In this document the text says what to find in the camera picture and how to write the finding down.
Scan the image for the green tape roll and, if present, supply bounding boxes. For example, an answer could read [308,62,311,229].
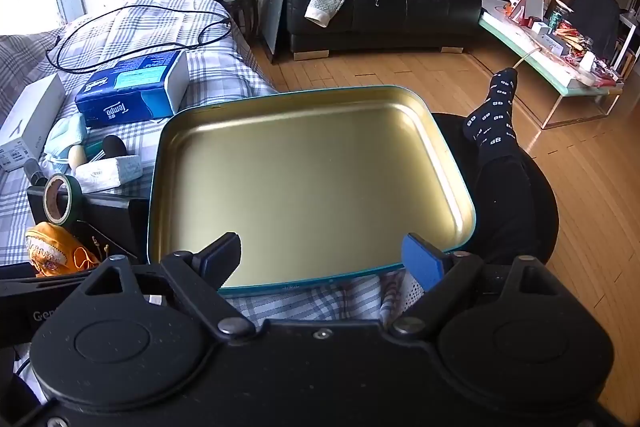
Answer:
[42,174,83,227]

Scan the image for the dark wooden plant stand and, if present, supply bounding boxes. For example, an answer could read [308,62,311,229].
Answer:
[220,0,258,40]

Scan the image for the blue tissue pack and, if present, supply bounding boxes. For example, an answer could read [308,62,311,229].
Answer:
[74,50,190,128]

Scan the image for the grey plaid bed sheet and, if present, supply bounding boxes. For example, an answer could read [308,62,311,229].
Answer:
[0,0,401,325]

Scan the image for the white phone box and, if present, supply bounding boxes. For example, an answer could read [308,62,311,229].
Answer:
[0,73,67,172]

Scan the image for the dark leaning panel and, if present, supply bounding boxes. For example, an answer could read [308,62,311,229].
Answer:
[260,0,286,64]

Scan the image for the glass coffee table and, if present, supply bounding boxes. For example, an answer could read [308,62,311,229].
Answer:
[475,0,626,130]

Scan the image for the light blue face mask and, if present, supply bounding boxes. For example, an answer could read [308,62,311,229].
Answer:
[42,113,90,172]

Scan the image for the yellow drawstring pouch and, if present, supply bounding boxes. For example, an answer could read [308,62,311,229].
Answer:
[25,222,101,278]

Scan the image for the white tissue packet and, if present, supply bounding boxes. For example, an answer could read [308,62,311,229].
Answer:
[74,155,145,194]

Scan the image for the black cable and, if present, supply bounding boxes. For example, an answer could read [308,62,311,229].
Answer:
[46,4,233,72]

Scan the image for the gold tin tray teal rim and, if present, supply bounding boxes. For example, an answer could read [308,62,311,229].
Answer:
[146,85,477,298]

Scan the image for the black cylinder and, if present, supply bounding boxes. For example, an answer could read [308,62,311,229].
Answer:
[22,158,48,188]

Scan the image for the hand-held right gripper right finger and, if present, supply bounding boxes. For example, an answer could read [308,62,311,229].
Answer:
[392,233,563,340]

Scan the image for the dark grey chair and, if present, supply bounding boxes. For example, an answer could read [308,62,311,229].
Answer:
[567,0,623,62]

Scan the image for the black glasses case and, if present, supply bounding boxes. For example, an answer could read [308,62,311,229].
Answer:
[26,184,151,265]

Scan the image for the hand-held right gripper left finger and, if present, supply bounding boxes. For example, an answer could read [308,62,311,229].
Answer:
[80,232,256,340]

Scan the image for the pile of assorted packets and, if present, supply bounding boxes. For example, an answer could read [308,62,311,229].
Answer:
[505,0,621,88]

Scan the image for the person's leg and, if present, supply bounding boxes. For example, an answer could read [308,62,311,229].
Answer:
[462,68,533,265]

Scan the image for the black-headed teal makeup brush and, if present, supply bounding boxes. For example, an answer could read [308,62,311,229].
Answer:
[82,134,128,161]

